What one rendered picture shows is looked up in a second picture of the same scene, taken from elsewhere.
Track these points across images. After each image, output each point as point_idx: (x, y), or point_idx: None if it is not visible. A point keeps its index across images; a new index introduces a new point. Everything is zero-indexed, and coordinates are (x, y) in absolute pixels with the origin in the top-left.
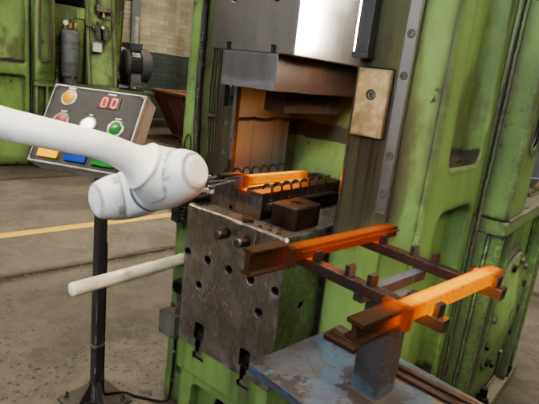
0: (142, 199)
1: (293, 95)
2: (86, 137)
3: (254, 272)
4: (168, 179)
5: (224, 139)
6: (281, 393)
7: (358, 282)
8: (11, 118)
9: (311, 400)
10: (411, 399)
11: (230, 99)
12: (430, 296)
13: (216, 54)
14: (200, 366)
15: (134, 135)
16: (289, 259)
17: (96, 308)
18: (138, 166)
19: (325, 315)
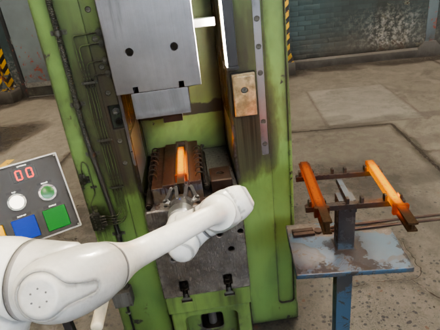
0: (221, 232)
1: None
2: (206, 219)
3: (330, 230)
4: (244, 211)
5: (124, 153)
6: (325, 275)
7: (356, 203)
8: (165, 239)
9: (341, 268)
10: (359, 237)
11: (116, 123)
12: (393, 192)
13: (91, 93)
14: (191, 304)
15: (68, 188)
16: (329, 213)
17: (72, 329)
18: (228, 215)
19: (246, 225)
